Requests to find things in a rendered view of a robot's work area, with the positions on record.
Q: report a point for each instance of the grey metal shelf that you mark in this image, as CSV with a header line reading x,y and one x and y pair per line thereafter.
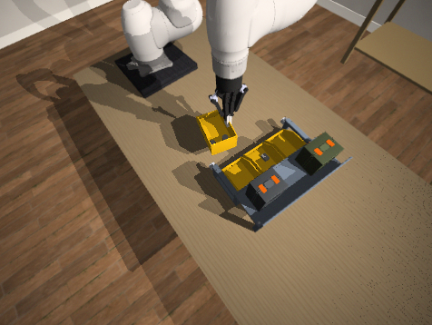
x,y
298,180

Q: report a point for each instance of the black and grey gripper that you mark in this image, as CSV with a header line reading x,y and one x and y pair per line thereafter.
x,y
230,101

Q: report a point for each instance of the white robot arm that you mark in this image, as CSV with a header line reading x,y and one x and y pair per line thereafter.
x,y
232,27

